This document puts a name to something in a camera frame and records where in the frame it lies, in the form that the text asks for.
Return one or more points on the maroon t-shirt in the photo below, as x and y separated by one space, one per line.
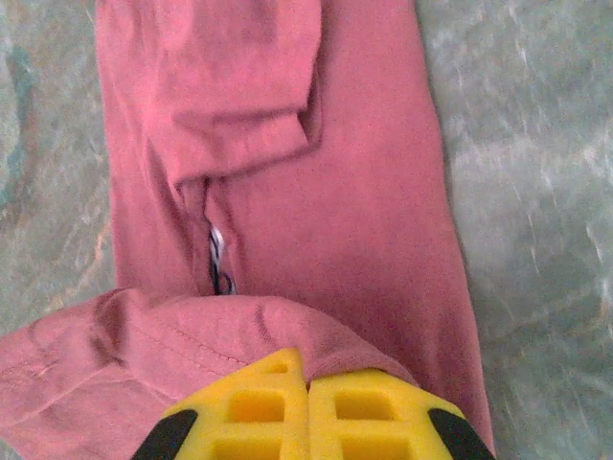
335 215

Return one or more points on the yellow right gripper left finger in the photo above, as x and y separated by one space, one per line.
258 431

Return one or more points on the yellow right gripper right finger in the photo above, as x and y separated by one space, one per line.
373 431

